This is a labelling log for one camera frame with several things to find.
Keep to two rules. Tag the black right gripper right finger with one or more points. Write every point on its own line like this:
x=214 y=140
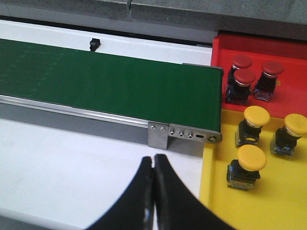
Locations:
x=177 y=208

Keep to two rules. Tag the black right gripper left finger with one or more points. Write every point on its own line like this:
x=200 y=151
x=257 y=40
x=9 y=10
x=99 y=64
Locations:
x=134 y=210

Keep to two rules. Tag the yellow mushroom push button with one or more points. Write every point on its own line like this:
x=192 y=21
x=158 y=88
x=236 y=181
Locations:
x=285 y=139
x=249 y=129
x=244 y=171

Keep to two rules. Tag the red mushroom push button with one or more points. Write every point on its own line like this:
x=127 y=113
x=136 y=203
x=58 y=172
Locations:
x=239 y=61
x=266 y=84
x=239 y=91

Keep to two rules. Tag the yellow plastic tray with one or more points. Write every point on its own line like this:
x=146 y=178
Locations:
x=278 y=200

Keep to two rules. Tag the green conveyor belt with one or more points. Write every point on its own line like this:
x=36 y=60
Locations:
x=157 y=91

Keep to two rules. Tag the red plastic tray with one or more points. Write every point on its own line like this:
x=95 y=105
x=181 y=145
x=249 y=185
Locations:
x=290 y=95

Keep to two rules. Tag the black conveyor sensor block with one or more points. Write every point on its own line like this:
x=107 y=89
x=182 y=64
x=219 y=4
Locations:
x=94 y=44

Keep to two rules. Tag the grey granite counter slab left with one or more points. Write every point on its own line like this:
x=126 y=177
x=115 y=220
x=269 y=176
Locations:
x=47 y=10

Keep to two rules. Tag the steel conveyor support bracket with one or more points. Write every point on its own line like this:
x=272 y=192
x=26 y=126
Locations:
x=158 y=135

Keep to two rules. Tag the aluminium conveyor frame rail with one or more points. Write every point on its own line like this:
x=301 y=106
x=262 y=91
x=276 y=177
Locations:
x=62 y=109

